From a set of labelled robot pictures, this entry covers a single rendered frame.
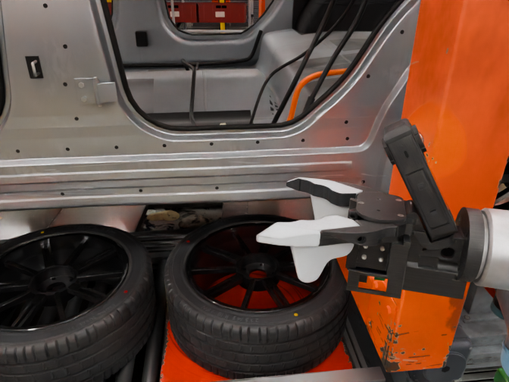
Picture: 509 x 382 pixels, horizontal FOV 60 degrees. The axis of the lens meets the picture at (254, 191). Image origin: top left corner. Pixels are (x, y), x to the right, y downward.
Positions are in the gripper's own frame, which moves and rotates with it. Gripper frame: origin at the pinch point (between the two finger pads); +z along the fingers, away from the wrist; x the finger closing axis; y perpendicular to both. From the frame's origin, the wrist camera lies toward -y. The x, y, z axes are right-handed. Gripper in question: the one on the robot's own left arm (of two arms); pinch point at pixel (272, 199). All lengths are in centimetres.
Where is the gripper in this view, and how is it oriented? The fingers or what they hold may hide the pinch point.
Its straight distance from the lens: 46.1
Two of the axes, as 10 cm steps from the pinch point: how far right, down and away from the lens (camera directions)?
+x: 2.5, -3.4, 9.1
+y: -0.3, 9.3, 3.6
